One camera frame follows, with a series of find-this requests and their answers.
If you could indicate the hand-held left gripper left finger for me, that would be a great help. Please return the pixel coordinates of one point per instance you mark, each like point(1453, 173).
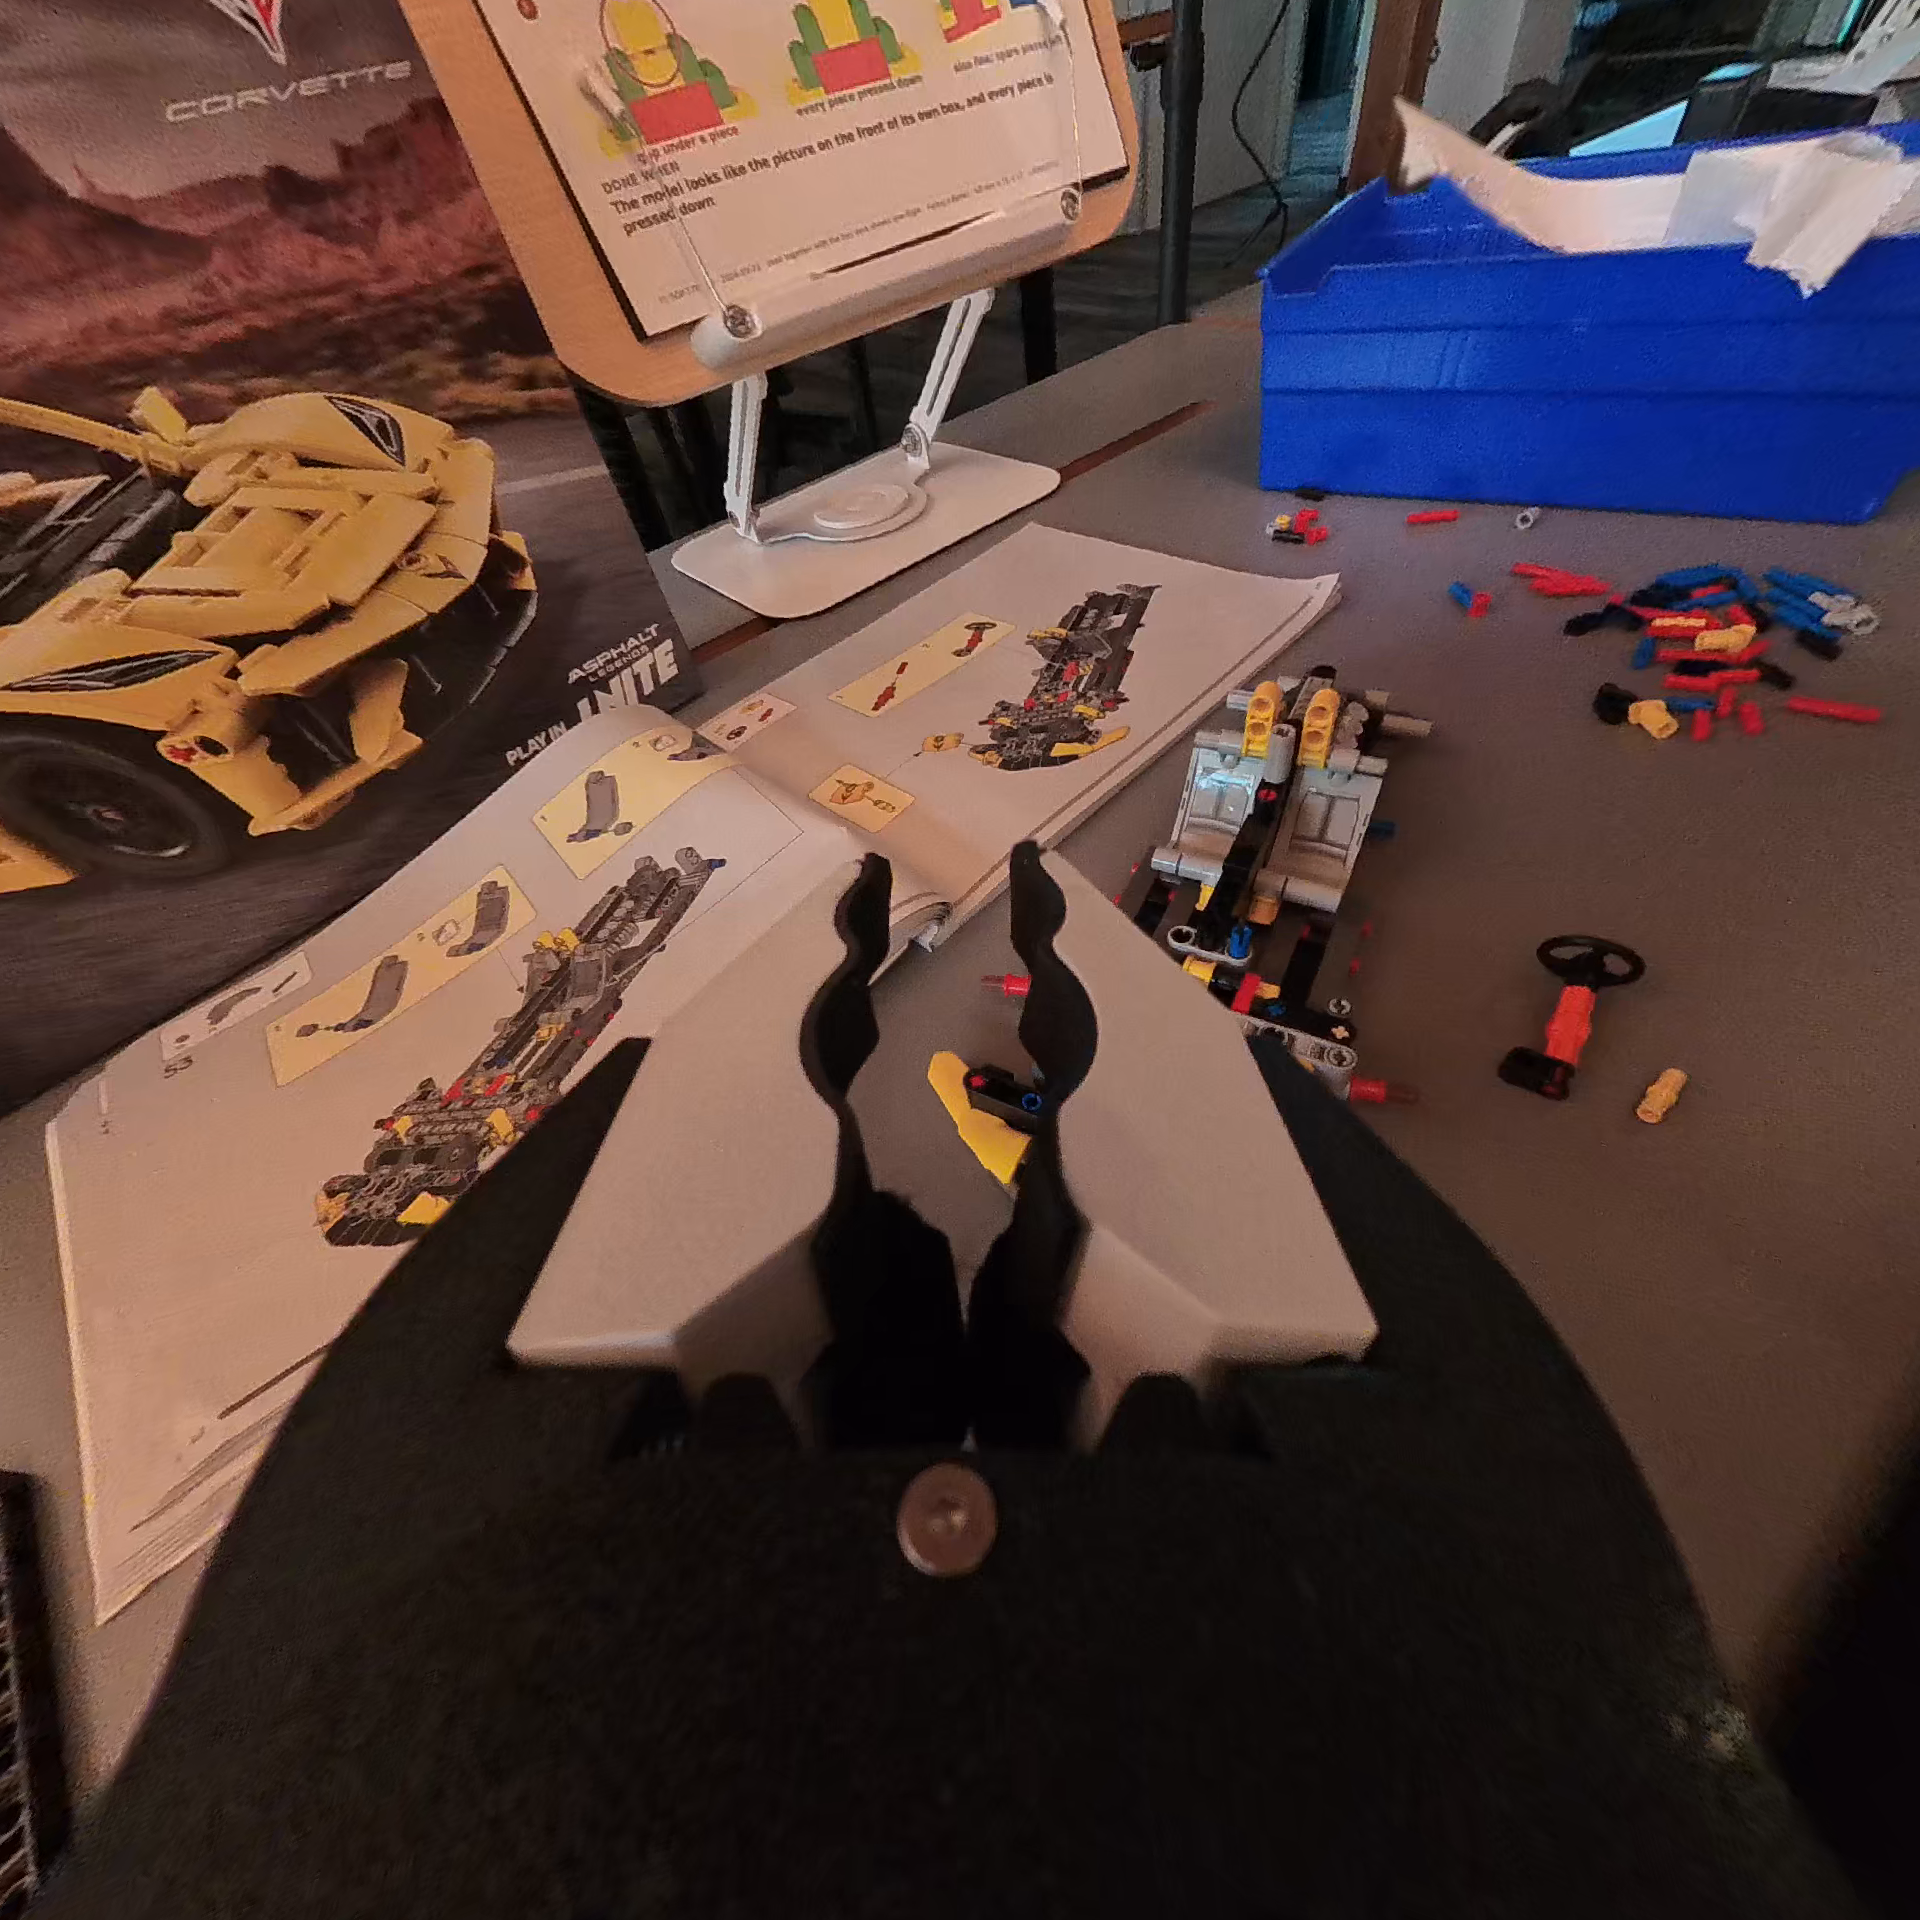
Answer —
point(674, 1199)

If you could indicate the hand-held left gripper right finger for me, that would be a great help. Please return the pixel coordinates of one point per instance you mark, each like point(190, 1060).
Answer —
point(1213, 1199)

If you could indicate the yellow black lego subassembly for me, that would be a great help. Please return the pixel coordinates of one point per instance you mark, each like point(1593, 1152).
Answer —
point(976, 1118)

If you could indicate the blue plastic bin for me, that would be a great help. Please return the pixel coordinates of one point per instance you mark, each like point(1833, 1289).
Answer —
point(1562, 389)

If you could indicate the lego car chassis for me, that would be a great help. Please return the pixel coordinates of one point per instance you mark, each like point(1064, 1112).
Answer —
point(1291, 809)

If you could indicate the black steering wheel lego piece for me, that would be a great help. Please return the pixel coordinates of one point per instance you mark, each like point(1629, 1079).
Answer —
point(1574, 1021)

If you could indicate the lego instruction booklet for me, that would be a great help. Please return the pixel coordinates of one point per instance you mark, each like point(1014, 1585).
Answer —
point(452, 841)

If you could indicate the small yellow lego connector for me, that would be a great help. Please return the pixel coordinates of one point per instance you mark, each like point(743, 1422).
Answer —
point(1661, 1097)

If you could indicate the pile of red blue lego pins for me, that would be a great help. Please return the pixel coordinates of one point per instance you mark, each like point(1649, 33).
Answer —
point(1710, 646)

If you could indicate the yellow car lego box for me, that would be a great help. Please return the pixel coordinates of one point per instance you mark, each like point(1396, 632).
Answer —
point(273, 453)

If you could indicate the wooden document stand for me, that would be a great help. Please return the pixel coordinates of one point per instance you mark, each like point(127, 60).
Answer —
point(853, 512)

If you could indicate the printed instruction sheet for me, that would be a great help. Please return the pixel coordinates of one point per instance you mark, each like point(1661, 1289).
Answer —
point(841, 163)

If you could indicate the crumpled white paper bag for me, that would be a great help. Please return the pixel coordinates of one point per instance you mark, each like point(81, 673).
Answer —
point(1619, 210)

